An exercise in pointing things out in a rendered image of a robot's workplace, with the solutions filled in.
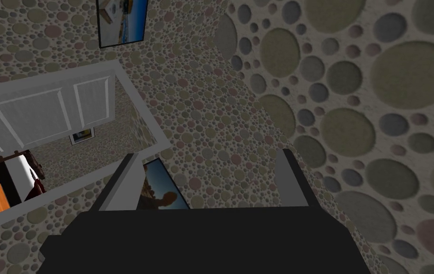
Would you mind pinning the dark sunset framed picture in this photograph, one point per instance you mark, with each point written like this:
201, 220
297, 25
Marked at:
161, 188

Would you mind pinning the blue framed wall picture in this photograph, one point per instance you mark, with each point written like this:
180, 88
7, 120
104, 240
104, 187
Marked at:
123, 21

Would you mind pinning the small yellow framed picture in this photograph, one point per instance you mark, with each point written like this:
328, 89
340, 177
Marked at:
82, 135

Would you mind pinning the white panelled door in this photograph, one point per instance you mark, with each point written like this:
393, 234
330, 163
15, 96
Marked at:
38, 114

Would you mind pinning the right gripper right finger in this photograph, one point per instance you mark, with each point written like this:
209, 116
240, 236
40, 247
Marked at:
289, 182

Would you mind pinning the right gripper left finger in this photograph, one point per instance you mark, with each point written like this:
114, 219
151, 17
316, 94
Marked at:
123, 188

